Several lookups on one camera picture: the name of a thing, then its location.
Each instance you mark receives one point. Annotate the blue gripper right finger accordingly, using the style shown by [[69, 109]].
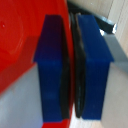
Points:
[[95, 66]]

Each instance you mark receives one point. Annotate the red plastic bowl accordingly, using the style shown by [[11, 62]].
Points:
[[20, 36]]

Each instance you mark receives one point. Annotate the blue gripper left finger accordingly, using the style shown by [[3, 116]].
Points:
[[50, 66]]

